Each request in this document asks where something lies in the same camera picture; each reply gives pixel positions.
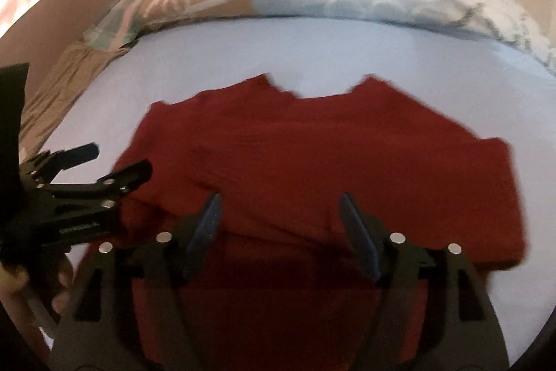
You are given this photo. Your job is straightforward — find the person's left hand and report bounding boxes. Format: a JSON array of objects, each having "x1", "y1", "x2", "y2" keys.
[{"x1": 1, "y1": 255, "x2": 74, "y2": 362}]

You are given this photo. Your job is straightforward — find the light blue quilted bedspread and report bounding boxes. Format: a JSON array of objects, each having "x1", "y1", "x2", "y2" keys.
[{"x1": 46, "y1": 18, "x2": 555, "y2": 361}]

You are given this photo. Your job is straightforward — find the beige crumpled cloth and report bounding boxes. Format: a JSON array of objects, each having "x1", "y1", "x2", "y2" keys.
[{"x1": 19, "y1": 41, "x2": 130, "y2": 163}]

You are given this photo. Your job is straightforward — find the dark red knit sweater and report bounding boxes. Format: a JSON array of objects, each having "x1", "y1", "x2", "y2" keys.
[{"x1": 116, "y1": 75, "x2": 526, "y2": 370}]

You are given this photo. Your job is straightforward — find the brown upholstered headboard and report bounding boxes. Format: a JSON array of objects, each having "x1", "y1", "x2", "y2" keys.
[{"x1": 1, "y1": 0, "x2": 118, "y2": 98}]

